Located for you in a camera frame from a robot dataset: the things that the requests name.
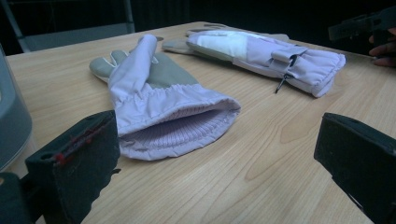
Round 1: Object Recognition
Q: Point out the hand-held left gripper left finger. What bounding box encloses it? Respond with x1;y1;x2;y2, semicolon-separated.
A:
24;109;121;224

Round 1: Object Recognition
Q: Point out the grey chair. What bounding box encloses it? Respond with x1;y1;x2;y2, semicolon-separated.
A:
0;0;136;54

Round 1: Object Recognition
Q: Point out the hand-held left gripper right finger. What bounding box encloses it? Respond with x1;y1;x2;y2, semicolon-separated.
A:
313;112;396;224

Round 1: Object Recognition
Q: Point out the grey plastic container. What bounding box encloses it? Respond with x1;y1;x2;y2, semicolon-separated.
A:
0;43;34;173

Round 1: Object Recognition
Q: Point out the lavender and grey winter glove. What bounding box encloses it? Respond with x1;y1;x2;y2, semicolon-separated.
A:
89;34;242;161
186;29;347;99

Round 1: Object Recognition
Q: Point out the beige knit glove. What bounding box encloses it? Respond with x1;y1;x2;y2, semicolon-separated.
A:
185;22;291;43

